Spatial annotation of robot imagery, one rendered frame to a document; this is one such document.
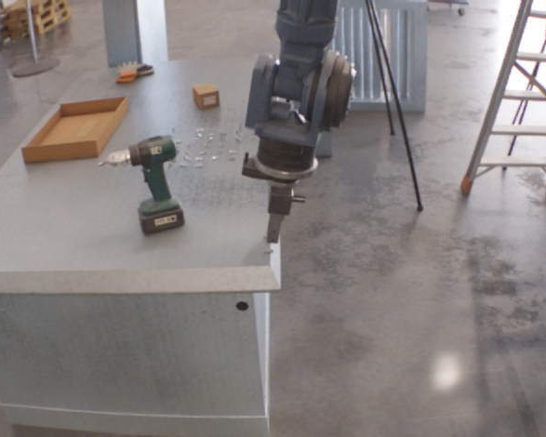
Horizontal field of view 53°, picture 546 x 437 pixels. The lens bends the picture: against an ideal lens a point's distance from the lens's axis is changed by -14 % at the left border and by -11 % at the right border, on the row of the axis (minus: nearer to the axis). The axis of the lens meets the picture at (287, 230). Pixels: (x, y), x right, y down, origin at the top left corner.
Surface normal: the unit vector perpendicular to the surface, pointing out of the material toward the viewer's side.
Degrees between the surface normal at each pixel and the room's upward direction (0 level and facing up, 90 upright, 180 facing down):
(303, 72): 99
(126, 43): 90
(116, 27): 90
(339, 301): 0
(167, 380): 90
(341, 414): 0
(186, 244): 0
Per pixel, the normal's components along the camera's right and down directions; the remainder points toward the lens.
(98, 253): -0.04, -0.84
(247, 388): 0.02, 0.54
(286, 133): 0.00, -0.40
